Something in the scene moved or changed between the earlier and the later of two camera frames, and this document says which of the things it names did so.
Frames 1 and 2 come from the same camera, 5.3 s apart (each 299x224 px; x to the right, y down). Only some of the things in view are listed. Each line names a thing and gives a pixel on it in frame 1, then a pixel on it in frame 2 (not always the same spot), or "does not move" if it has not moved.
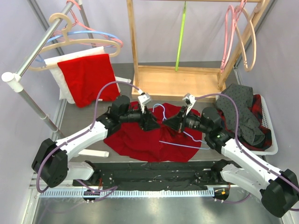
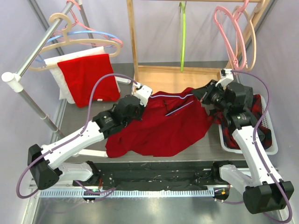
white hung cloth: (65, 94) does not move
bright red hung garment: (86, 77) does not move
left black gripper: (147, 121) to (142, 107)
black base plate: (157, 176) does not move
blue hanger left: (41, 59) does not move
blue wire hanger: (189, 134) to (176, 96)
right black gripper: (177, 122) to (203, 93)
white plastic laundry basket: (267, 121) does not move
